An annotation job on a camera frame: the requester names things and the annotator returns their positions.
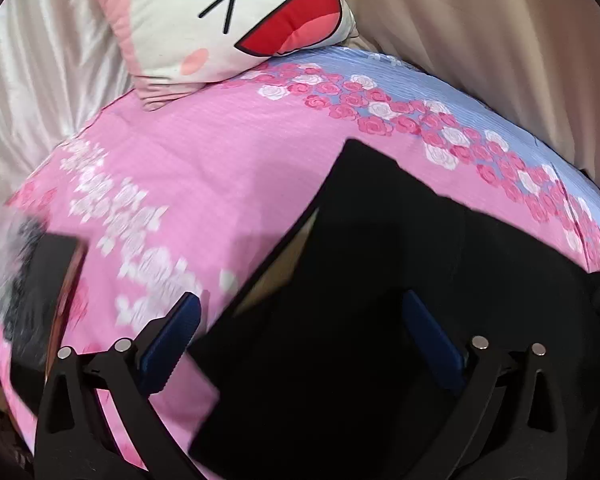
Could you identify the pink floral bedsheet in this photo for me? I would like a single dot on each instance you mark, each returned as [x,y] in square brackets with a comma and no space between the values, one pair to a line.
[205,160]

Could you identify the beige curtain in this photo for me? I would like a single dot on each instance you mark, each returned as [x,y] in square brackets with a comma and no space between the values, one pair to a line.
[505,25]

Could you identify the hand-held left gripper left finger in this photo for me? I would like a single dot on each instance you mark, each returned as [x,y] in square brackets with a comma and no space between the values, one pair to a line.
[172,345]

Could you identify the dark flat object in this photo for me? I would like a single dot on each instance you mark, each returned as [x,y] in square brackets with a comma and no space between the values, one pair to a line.
[40,290]

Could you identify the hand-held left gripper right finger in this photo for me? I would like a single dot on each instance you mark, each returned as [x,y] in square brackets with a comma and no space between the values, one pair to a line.
[432,340]

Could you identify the cartoon face pillow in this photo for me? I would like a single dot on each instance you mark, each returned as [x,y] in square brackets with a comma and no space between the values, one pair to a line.
[180,20]

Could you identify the black pants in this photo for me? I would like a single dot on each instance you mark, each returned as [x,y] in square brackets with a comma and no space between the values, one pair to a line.
[380,235]

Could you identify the white satin curtain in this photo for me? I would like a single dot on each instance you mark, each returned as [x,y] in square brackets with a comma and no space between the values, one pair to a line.
[40,60]

